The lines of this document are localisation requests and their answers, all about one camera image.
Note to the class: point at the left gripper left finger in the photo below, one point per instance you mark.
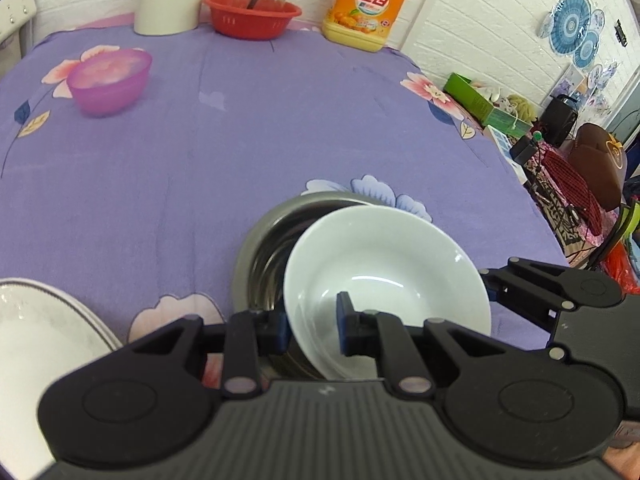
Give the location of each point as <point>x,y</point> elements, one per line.
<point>249,335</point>

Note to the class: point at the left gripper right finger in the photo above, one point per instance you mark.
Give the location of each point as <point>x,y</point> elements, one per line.
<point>394,347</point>

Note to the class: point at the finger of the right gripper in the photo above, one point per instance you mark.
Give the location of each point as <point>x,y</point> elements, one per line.
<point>539,291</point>

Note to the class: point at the white red ceramic bowl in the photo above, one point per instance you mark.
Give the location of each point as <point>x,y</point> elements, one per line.
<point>387,260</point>

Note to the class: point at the stainless steel bowl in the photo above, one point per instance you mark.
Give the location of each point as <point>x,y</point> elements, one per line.
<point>257,283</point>

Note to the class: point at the white blue-rimmed plate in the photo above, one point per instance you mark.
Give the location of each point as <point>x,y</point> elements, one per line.
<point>45,334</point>

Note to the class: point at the purple plastic bowl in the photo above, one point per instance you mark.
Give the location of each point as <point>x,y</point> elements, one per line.
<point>110,81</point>

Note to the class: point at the brown bag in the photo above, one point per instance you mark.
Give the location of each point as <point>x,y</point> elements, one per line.
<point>601,161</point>

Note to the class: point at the purple floral tablecloth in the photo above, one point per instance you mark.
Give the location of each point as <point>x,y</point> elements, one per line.
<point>140,214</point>

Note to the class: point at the green box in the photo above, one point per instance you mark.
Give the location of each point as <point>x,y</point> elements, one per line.
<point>462,91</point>

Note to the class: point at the red plastic basket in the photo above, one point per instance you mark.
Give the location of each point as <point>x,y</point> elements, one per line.
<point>266,21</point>

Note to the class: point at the yellow detergent bottle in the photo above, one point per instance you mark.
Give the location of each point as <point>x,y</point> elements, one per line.
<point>361,24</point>

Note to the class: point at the blue wall decoration plates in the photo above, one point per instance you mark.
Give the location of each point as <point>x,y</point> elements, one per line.
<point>573,28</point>

